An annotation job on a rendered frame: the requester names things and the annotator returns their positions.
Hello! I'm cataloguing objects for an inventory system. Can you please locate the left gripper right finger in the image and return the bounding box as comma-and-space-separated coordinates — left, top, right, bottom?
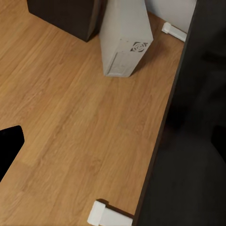
211, 125, 226, 163

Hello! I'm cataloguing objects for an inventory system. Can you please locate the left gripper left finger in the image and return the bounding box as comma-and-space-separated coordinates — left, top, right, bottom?
0, 125, 24, 181

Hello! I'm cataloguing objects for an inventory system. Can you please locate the monitor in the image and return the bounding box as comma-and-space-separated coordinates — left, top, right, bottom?
201, 51, 226, 65

